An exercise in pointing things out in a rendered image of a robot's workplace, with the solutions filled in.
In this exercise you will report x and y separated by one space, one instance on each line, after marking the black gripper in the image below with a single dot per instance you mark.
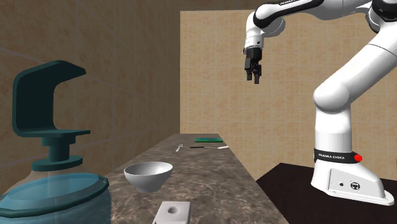
253 56

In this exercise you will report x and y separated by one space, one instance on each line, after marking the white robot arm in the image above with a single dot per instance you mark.
338 93

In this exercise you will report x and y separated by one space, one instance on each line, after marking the green sponge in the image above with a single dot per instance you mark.
208 140

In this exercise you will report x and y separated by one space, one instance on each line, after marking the silver fork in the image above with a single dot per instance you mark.
179 147

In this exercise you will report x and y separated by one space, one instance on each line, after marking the dark robot stand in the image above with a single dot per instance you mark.
316 204

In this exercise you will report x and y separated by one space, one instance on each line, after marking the white bowl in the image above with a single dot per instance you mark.
148 176

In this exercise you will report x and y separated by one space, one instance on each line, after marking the white block with hole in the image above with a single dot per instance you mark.
172 213

